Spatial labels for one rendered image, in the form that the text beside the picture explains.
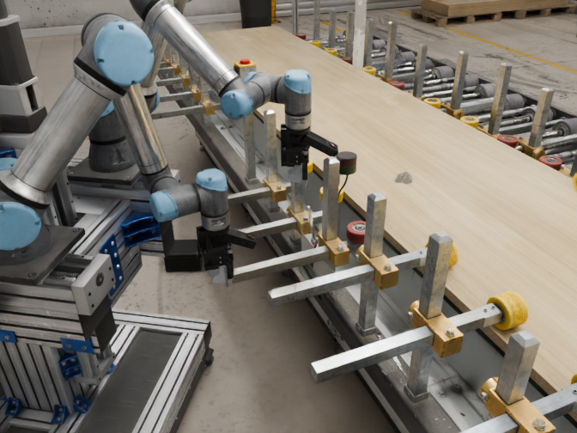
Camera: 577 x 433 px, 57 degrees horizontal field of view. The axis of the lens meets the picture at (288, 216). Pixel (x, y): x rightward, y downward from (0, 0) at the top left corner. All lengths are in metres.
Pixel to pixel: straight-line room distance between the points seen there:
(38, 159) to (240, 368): 1.51
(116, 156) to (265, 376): 1.17
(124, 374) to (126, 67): 1.38
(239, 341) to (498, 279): 1.39
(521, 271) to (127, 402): 1.41
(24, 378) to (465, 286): 1.47
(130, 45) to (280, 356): 1.68
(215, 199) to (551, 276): 0.91
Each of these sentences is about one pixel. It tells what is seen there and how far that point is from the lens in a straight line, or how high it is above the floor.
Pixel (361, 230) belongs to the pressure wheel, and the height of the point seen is 0.90.
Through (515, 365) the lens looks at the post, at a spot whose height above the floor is 1.06.
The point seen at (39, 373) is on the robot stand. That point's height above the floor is 0.42.
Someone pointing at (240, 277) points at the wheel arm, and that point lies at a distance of 1.52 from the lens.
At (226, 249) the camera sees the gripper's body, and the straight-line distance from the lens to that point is 1.43.
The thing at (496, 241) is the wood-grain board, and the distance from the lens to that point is 1.66.
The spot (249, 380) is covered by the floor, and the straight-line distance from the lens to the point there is 2.38.
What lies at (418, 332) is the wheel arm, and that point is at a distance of 1.20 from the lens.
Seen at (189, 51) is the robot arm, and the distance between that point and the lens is 1.43.
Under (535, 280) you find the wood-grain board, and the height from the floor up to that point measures 0.90.
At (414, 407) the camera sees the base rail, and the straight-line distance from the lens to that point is 1.40.
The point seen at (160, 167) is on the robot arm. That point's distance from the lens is 1.39.
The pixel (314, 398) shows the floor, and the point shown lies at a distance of 2.31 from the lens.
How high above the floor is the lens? 1.77
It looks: 31 degrees down
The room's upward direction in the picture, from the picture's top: 1 degrees counter-clockwise
